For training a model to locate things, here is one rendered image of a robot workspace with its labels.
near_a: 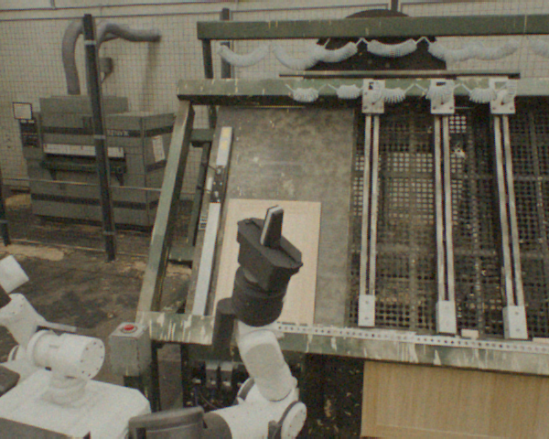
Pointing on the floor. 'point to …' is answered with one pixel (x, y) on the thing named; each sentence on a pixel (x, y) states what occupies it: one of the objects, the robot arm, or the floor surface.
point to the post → (134, 383)
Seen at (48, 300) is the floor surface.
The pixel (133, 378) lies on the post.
